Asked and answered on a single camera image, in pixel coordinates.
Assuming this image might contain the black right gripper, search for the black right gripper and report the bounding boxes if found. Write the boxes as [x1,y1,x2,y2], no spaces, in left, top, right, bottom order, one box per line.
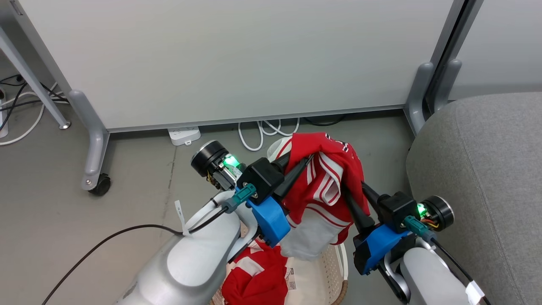
[342,181,455,233]

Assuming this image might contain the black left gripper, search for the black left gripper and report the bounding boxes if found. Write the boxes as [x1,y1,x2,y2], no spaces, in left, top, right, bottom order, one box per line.
[191,140,316,205]

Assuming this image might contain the red white striped jersey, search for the red white striped jersey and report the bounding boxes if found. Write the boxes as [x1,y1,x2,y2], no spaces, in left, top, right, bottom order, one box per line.
[267,132,371,261]

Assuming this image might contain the cream perforated laundry basket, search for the cream perforated laundry basket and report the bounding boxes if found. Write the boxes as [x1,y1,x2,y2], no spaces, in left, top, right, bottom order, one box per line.
[210,220,350,305]

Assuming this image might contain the cream cloth with label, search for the cream cloth with label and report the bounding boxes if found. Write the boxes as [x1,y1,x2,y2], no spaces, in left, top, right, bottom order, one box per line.
[285,253,329,305]

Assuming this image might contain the small white power strip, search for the small white power strip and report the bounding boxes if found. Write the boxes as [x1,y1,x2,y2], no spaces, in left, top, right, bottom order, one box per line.
[168,126,201,146]

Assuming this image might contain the red garment with white stripes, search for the red garment with white stripes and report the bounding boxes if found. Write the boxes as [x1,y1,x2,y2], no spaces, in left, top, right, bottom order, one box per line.
[221,239,288,305]

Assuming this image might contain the wide white partition panel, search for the wide white partition panel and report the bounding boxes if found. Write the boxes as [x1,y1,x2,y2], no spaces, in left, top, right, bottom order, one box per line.
[8,0,466,191]

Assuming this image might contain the grey fabric sofa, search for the grey fabric sofa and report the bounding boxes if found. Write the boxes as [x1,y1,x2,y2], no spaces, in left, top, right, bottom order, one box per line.
[406,92,542,305]

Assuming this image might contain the black caster wheel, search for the black caster wheel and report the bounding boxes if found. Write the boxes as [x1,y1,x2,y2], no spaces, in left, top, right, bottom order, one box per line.
[89,174,111,196]

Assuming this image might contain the narrow white partition panel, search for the narrow white partition panel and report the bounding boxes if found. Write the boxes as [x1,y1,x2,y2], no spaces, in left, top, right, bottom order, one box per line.
[426,0,542,115]

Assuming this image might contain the grey slanted table leg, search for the grey slanted table leg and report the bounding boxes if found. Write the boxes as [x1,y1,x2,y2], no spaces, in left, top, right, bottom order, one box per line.
[0,25,71,130]

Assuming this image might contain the black cable under partition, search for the black cable under partition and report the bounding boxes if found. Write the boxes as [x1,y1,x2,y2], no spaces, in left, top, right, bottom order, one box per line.
[304,115,346,127]

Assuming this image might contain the coiled white cable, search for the coiled white cable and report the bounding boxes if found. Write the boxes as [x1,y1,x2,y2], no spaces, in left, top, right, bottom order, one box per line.
[238,119,300,152]

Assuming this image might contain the white cable tie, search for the white cable tie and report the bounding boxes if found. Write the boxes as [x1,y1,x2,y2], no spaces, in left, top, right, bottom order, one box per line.
[175,200,190,236]

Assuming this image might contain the white cable label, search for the white cable label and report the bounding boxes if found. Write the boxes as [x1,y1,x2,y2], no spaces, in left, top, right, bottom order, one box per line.
[465,280,485,305]

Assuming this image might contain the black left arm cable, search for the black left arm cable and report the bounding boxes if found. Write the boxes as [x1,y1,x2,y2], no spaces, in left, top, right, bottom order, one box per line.
[41,183,258,305]

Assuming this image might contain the white power strip with cables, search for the white power strip with cables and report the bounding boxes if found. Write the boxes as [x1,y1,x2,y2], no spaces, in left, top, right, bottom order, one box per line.
[0,83,68,147]

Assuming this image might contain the black floor cable bundle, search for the black floor cable bundle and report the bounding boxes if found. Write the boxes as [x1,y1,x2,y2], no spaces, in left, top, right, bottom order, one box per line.
[0,74,68,132]

